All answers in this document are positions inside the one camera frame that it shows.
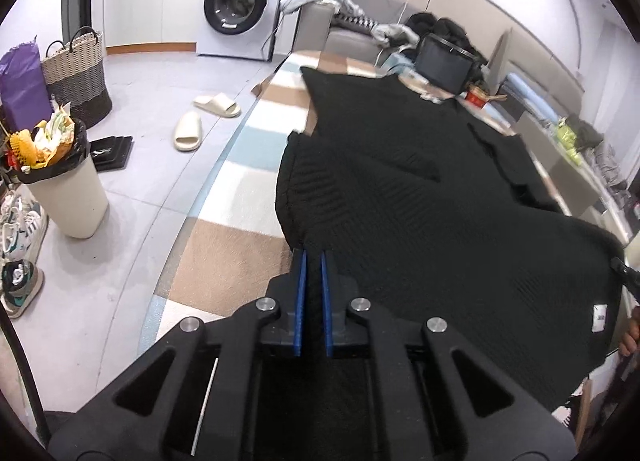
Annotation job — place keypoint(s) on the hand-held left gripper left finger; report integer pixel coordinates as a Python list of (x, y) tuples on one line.
[(299, 301)]

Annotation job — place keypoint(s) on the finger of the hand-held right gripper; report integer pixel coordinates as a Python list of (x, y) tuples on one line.
[(627, 273)]

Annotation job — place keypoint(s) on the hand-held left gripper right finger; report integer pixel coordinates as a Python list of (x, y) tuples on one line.
[(327, 301)]

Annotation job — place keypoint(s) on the black knit sweater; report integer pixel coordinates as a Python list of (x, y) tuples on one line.
[(400, 221)]

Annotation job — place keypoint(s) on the black clothes pile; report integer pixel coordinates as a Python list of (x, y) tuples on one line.
[(450, 28)]

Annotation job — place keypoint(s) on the person's right hand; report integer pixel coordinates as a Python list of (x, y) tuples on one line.
[(631, 336)]

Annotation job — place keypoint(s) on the grey bedding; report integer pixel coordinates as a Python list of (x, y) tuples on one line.
[(607, 166)]

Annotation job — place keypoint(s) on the checkered blanket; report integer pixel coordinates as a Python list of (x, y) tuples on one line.
[(240, 191)]

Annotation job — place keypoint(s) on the green plush toy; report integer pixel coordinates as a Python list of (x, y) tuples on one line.
[(567, 141)]

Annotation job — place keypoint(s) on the blue bedding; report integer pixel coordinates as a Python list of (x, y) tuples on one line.
[(532, 98)]

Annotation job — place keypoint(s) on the cream slipper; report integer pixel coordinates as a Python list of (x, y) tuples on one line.
[(187, 133), (217, 106)]

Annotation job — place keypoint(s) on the red bowl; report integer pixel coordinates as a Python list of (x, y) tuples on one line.
[(475, 98)]

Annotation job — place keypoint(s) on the black flat mat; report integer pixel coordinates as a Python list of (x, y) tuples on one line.
[(112, 153)]

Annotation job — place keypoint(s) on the cream trash bin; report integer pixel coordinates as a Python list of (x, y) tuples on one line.
[(70, 201)]

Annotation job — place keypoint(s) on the grey sofa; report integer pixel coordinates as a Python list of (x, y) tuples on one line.
[(345, 41)]

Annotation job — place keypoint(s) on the black pot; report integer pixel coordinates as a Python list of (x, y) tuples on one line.
[(442, 66)]

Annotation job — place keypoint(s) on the white washing machine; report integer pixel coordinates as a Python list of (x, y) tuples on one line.
[(250, 31)]

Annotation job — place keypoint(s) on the light grey garment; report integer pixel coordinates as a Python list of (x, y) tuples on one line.
[(395, 33)]

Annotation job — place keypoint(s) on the grey green sneaker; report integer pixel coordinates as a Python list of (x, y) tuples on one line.
[(20, 286)]

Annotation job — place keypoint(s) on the houndstooth pillow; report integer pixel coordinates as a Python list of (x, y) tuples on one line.
[(355, 21)]

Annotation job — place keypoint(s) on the white sneaker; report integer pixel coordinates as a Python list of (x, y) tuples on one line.
[(22, 231)]

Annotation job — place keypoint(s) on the yellow snack wrappers pile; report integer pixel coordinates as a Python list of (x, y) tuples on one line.
[(45, 136)]

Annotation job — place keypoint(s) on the woven laundry basket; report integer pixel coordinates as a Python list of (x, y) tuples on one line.
[(75, 76)]

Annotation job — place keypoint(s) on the white base cabinet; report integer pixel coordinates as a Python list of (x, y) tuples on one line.
[(140, 6)]

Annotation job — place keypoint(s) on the purple bag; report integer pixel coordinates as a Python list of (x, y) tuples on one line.
[(20, 86)]

